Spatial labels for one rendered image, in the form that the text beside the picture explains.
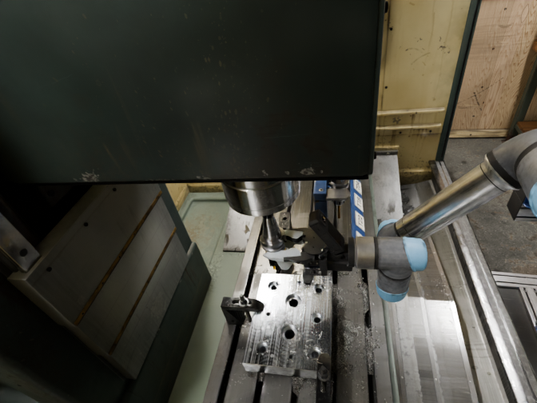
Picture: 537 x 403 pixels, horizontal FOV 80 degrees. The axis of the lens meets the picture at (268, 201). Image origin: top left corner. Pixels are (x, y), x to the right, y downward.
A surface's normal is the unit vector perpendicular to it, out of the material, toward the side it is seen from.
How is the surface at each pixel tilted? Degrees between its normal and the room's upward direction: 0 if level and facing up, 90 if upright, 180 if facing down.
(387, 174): 24
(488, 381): 17
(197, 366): 0
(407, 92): 90
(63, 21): 90
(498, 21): 90
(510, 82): 90
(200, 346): 0
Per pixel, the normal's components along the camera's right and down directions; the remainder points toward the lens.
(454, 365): -0.18, -0.66
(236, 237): -0.21, -0.42
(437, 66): -0.17, 0.66
